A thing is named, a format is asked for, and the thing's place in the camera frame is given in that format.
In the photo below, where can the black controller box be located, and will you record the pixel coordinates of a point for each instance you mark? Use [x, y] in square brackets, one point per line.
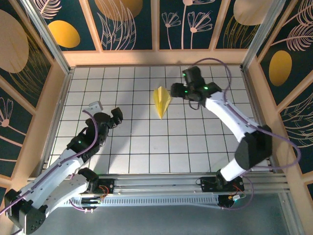
[90, 202]
[227, 203]

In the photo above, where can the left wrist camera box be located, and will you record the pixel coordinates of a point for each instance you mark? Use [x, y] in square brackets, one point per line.
[94, 106]

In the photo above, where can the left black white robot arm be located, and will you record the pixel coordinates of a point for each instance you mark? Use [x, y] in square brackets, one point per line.
[49, 181]

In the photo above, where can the aluminium frame post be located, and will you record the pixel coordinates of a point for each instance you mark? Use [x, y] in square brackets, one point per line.
[260, 36]
[49, 36]

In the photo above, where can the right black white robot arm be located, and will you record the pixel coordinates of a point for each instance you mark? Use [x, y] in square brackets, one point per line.
[254, 147]

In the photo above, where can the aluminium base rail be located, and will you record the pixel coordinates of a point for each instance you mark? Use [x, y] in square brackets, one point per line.
[156, 186]

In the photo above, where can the aluminium side rail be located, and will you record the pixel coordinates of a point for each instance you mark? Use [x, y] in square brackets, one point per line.
[56, 122]
[261, 122]

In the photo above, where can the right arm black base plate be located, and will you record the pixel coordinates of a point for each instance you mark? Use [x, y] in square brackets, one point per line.
[207, 184]

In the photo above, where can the yellow paper sheet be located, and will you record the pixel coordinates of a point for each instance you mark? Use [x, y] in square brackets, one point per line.
[161, 100]

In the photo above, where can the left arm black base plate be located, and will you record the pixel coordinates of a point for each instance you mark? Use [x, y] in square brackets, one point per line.
[107, 183]

